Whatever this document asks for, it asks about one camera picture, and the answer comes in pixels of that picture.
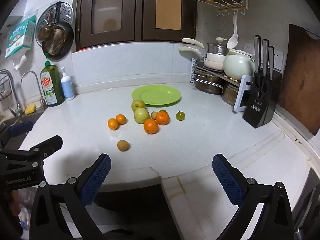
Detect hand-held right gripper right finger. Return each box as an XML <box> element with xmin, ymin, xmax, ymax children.
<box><xmin>212</xmin><ymin>153</ymin><xmax>294</xmax><ymax>240</ymax></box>

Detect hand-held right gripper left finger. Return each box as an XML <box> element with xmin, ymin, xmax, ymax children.
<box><xmin>30</xmin><ymin>153</ymin><xmax>112</xmax><ymax>240</ymax></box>

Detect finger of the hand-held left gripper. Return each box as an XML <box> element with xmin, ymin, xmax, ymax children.
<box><xmin>0</xmin><ymin>121</ymin><xmax>34</xmax><ymax>151</ymax></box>
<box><xmin>0</xmin><ymin>135</ymin><xmax>63</xmax><ymax>174</ymax></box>

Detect brown round fruit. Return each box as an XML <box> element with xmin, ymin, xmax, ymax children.
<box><xmin>117</xmin><ymin>140</ymin><xmax>130</xmax><ymax>152</ymax></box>

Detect light green apple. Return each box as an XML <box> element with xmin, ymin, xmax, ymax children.
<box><xmin>134</xmin><ymin>108</ymin><xmax>151</xmax><ymax>124</ymax></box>

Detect olive green apple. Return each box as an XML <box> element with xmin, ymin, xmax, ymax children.
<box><xmin>132</xmin><ymin>100</ymin><xmax>146</xmax><ymax>112</ymax></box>

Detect green plate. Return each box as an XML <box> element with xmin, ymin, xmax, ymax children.
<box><xmin>132</xmin><ymin>85</ymin><xmax>182</xmax><ymax>106</ymax></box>

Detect kitchen sink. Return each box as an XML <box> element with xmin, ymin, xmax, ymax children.
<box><xmin>0</xmin><ymin>110</ymin><xmax>43</xmax><ymax>150</ymax></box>

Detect green dish soap bottle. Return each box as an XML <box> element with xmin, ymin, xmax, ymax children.
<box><xmin>40</xmin><ymin>57</ymin><xmax>66</xmax><ymax>107</ymax></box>

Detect white pump bottle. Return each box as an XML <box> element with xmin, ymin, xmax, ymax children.
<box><xmin>61</xmin><ymin>67</ymin><xmax>75</xmax><ymax>101</ymax></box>

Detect white plastic bag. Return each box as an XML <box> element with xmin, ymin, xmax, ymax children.
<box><xmin>12</xmin><ymin>53</ymin><xmax>27</xmax><ymax>71</ymax></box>

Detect white pot rack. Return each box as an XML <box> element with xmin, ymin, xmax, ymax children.
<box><xmin>191</xmin><ymin>57</ymin><xmax>255</xmax><ymax>113</ymax></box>

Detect black knife block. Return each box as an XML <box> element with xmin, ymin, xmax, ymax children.
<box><xmin>242</xmin><ymin>71</ymin><xmax>283</xmax><ymax>129</ymax></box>

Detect teal and white box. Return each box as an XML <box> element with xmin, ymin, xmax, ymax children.
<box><xmin>5</xmin><ymin>15</ymin><xmax>37</xmax><ymax>59</ymax></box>

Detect gold mesh colander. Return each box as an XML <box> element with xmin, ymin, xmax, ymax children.
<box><xmin>44</xmin><ymin>27</ymin><xmax>66</xmax><ymax>56</ymax></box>

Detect small brass strainer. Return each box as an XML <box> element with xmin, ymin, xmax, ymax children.
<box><xmin>37</xmin><ymin>12</ymin><xmax>55</xmax><ymax>42</ymax></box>

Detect black kitchen scissors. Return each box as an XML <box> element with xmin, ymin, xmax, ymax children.
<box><xmin>257</xmin><ymin>76</ymin><xmax>270</xmax><ymax>101</ymax></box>

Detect black frying pan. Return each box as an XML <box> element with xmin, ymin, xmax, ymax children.
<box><xmin>41</xmin><ymin>1</ymin><xmax>74</xmax><ymax>61</ymax></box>

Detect cream ceramic pot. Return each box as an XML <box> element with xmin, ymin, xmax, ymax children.
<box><xmin>222</xmin><ymin>49</ymin><xmax>257</xmax><ymax>81</ymax></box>

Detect cream saucepan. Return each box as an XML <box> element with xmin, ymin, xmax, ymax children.
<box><xmin>178</xmin><ymin>46</ymin><xmax>229</xmax><ymax>71</ymax></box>

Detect round perforated steamer plate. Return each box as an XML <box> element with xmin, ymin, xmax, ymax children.
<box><xmin>35</xmin><ymin>2</ymin><xmax>74</xmax><ymax>48</ymax></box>

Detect dark wooden cutting board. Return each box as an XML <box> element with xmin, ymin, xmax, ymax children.
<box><xmin>277</xmin><ymin>23</ymin><xmax>320</xmax><ymax>137</ymax></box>

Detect white ladle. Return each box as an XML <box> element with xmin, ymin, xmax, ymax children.
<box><xmin>226</xmin><ymin>12</ymin><xmax>239</xmax><ymax>49</ymax></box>

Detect pot lid with cream knob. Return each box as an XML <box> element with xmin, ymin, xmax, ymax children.
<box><xmin>207</xmin><ymin>37</ymin><xmax>229</xmax><ymax>49</ymax></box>

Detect dark brown cabinet door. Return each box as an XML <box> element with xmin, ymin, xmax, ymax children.
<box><xmin>74</xmin><ymin>0</ymin><xmax>145</xmax><ymax>51</ymax></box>
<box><xmin>141</xmin><ymin>0</ymin><xmax>198</xmax><ymax>43</ymax></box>

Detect steel handle knife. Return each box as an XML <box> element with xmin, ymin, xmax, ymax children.
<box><xmin>253</xmin><ymin>35</ymin><xmax>262</xmax><ymax>73</ymax></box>
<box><xmin>261</xmin><ymin>39</ymin><xmax>270</xmax><ymax>76</ymax></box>
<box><xmin>268</xmin><ymin>45</ymin><xmax>275</xmax><ymax>77</ymax></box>

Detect steel pot with cream handle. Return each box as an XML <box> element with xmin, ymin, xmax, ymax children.
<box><xmin>181</xmin><ymin>38</ymin><xmax>229</xmax><ymax>56</ymax></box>

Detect white wall socket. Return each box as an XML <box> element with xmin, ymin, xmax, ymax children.
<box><xmin>273</xmin><ymin>50</ymin><xmax>285</xmax><ymax>69</ymax></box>
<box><xmin>243</xmin><ymin>42</ymin><xmax>256</xmax><ymax>56</ymax></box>

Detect white wire wall rack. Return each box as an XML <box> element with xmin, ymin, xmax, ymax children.
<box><xmin>186</xmin><ymin>0</ymin><xmax>250</xmax><ymax>17</ymax></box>

